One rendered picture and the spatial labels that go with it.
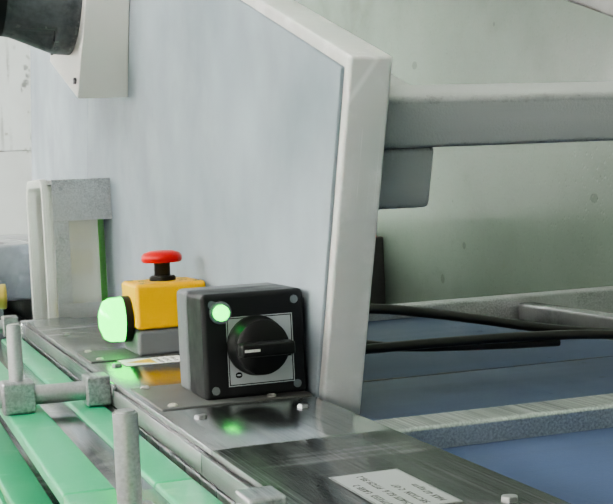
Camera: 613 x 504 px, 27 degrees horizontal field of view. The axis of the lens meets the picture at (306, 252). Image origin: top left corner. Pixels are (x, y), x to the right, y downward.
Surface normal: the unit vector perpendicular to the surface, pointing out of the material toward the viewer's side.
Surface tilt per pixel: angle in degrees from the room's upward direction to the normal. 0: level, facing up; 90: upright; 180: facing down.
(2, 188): 90
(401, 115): 90
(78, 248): 90
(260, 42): 0
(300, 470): 90
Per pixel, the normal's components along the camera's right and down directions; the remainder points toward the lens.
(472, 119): 0.33, 0.36
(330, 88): -0.94, 0.06
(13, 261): 0.33, 0.04
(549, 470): -0.04, -1.00
